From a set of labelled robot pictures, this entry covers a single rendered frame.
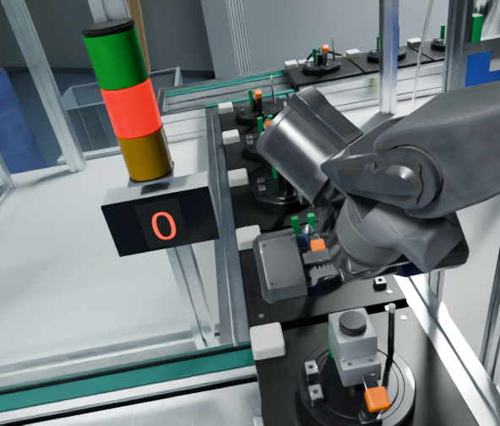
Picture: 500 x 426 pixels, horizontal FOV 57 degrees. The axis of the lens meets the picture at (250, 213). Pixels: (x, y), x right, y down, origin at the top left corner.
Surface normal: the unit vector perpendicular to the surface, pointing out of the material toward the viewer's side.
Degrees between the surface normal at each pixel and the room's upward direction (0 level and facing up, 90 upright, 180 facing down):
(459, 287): 0
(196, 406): 0
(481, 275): 0
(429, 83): 90
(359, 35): 90
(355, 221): 38
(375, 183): 90
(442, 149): 90
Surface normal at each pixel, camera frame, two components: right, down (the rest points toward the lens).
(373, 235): -0.57, 0.26
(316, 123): -0.70, 0.48
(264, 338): -0.15, -0.83
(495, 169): -0.33, 0.34
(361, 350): 0.11, 0.53
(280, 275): -0.05, -0.33
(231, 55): -0.51, 0.53
